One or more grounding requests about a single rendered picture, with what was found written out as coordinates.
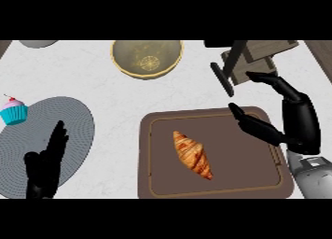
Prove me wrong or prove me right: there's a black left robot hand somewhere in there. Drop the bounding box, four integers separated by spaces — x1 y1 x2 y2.
24 119 71 200

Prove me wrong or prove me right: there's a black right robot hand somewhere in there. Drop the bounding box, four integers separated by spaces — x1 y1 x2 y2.
227 71 322 156

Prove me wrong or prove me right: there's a brown rectangular tray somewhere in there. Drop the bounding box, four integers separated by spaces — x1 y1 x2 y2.
136 105 297 200

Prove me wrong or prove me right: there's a golden brown croissant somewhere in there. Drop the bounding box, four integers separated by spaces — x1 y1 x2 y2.
173 130 216 181

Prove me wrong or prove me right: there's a grey oval woven placemat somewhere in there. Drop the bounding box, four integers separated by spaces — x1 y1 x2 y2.
0 95 96 200

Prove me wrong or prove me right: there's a pink cupcake with blue wrapper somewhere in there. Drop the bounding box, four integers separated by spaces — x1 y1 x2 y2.
0 93 31 126

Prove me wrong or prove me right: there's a yellow rimmed round bowl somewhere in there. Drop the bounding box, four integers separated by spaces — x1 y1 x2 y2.
109 40 186 80

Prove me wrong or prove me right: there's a grey round object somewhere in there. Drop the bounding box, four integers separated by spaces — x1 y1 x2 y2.
18 40 61 49

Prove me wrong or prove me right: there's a wooden tiered basket with black frame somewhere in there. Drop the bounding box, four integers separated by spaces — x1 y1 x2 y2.
204 40 301 98

